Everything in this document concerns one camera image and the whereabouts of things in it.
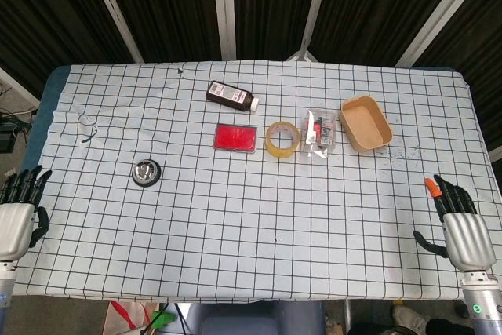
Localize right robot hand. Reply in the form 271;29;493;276
413;174;497;272

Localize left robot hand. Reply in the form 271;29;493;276
0;165;53;262

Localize white shoe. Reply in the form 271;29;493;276
393;305;428;332

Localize small round metal tin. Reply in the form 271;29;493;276
132;158;162;188

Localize white and red bag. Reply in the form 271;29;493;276
102;300;153;335

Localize brown paper box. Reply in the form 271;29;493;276
339;95;394;153

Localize green object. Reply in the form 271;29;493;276
151;310;176;329

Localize clear plastic packet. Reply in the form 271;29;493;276
300;109;338;162

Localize yellow tape roll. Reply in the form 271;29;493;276
265;120;301;159

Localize white grid tablecloth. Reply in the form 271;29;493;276
14;60;502;304

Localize blue chair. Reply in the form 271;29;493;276
184;301;326;335

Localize red ink pad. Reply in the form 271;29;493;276
213;123;259;154

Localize brown plastic bottle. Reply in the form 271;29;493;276
206;80;261;112

